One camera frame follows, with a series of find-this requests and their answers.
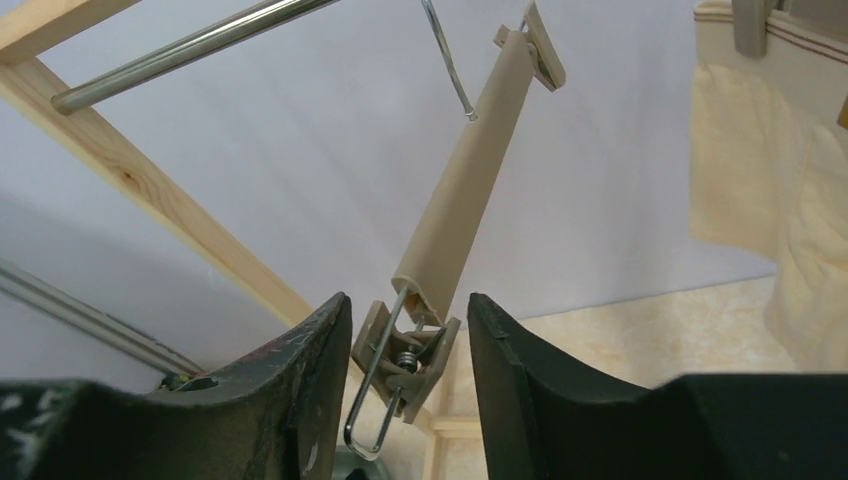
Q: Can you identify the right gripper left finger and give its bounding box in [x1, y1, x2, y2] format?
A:
[149, 292, 352, 479]

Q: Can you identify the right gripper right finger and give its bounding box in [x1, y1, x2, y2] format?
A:
[467, 293, 676, 479]

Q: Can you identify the beige cotton underwear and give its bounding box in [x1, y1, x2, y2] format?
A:
[689, 1, 847, 372]

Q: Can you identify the dark green plastic bin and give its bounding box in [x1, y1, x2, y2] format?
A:
[331, 445, 392, 480]

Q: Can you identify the metal rack rod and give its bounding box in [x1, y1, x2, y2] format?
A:
[50, 0, 335, 115]

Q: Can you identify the wooden clothes rack frame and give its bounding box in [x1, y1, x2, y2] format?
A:
[0, 0, 486, 480]

